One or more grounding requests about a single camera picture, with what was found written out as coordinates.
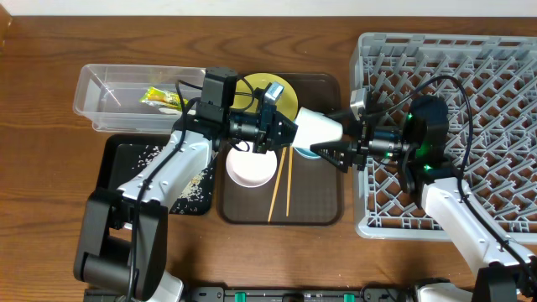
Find small pale green cup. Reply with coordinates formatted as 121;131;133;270
292;107;343;148

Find white bowl with residue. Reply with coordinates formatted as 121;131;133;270
226;141;278;188

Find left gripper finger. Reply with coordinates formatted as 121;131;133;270
274;128;297;149
274;111;298;130

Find green orange snack wrapper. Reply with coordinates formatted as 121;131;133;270
139;86;182;112

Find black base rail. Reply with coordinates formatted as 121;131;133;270
180;286;417;302

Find clear plastic bin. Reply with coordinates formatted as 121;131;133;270
73;64;206;133

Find black plastic bin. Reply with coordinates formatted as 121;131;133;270
96;134;216;204

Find pile of rice grains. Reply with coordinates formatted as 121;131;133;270
131;145;215;216

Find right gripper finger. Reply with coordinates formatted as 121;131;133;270
310;141;352;173
326;108;355;122

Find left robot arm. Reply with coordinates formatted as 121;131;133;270
73;67;298;301

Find yellow plate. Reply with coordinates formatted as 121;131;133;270
232;73;299;121

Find light blue bowl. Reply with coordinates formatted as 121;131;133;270
294;147;321;160

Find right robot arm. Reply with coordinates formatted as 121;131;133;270
310;96;536;301

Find wooden chopstick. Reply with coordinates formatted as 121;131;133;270
268;147;288;222
285;147;294;216

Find grey dishwasher rack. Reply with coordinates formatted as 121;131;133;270
349;33;536;244

